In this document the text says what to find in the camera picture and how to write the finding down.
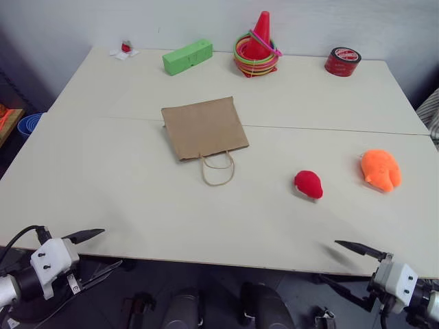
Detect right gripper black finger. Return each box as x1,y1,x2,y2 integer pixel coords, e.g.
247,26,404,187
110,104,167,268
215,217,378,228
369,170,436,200
316,273,375,313
334,239,388,263

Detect red plush toy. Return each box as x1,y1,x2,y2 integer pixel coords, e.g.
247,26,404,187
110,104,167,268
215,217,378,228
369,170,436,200
293,169,324,200

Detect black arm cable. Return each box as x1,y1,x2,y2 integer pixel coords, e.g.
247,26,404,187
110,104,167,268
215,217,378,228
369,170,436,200
378,301,392,329
0,224,53,268

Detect green rectangular box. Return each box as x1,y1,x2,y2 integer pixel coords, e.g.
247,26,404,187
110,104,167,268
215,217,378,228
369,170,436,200
162,38,214,77

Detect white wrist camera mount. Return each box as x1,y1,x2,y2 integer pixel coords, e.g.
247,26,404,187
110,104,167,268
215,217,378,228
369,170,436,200
372,262,419,315
29,238,81,301

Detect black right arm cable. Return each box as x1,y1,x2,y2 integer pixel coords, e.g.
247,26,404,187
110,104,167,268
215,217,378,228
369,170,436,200
378,301,392,329

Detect dark rounded shape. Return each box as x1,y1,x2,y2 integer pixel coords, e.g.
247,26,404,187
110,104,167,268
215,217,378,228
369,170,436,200
160,287,204,329
239,282,296,329

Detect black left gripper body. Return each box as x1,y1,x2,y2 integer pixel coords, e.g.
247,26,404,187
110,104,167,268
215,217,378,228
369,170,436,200
51,262,86,300

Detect brown paper bag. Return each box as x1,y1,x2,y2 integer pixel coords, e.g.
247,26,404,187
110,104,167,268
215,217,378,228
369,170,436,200
161,96,250,188

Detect stack of coloured plastic rings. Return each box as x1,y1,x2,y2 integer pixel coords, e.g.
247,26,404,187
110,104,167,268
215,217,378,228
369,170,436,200
233,32,281,79

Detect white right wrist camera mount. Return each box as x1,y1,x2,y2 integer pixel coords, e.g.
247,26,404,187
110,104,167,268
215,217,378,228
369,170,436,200
372,262,419,315

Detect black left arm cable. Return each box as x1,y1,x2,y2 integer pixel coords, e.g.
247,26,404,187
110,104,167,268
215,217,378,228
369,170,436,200
0,224,53,268

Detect wooden board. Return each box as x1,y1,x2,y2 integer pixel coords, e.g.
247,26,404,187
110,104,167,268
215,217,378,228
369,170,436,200
0,108,25,149

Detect red plastic cone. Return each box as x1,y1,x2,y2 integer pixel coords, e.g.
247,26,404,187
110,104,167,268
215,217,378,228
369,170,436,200
244,10,276,61

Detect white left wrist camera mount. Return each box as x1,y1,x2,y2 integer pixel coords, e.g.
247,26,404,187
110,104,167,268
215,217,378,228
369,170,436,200
29,238,81,301

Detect orange plush toy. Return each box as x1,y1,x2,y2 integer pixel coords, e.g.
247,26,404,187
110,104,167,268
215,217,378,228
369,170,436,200
359,149,403,193

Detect orange object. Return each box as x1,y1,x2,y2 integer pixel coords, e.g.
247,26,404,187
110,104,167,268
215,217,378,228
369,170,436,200
0,103,12,132

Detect blue plastic bucket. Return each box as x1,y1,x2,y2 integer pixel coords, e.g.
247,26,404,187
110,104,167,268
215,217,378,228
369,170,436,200
16,112,46,138

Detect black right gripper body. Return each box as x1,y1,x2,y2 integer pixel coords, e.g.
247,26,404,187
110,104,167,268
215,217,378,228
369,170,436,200
366,252,395,315

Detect pink plastic ring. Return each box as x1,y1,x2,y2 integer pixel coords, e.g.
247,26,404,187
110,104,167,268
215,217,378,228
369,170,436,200
249,29,283,57

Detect striped grey cloth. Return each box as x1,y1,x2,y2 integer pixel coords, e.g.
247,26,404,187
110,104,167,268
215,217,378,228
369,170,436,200
415,88,439,147

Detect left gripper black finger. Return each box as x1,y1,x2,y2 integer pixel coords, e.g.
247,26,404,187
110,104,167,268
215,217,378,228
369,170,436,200
61,228,106,245
79,259,123,292

